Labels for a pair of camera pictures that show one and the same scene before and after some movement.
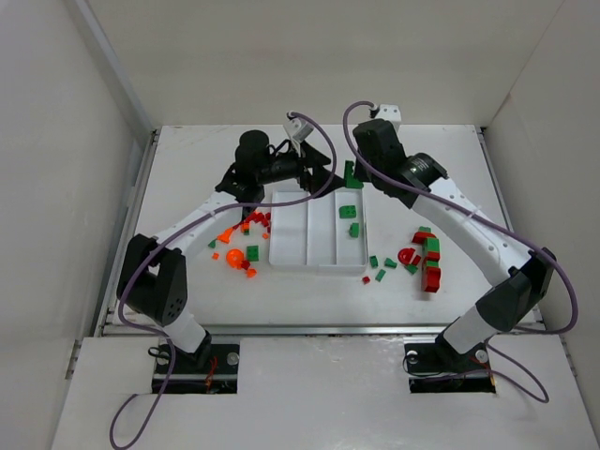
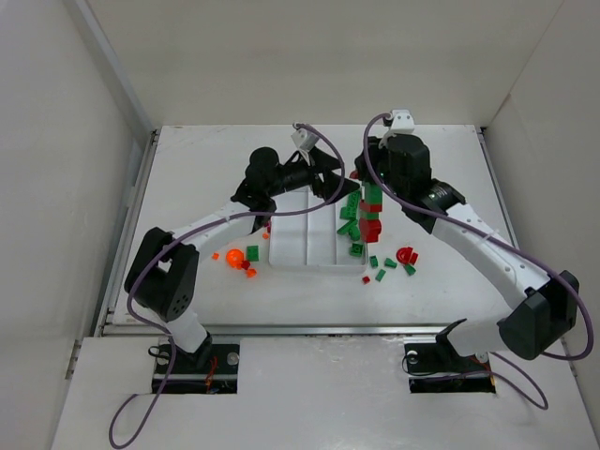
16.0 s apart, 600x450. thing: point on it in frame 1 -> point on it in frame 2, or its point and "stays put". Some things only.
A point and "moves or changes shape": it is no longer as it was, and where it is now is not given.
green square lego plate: x=252 y=253 stays put
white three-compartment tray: x=326 y=232 stays put
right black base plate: x=439 y=367 stays put
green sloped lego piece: x=390 y=262 stays put
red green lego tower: x=430 y=265 -> x=370 y=205
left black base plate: x=219 y=376 stays put
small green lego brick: x=412 y=268 stays put
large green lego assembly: x=351 y=181 moves or changes shape
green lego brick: x=347 y=211 -> x=355 y=249
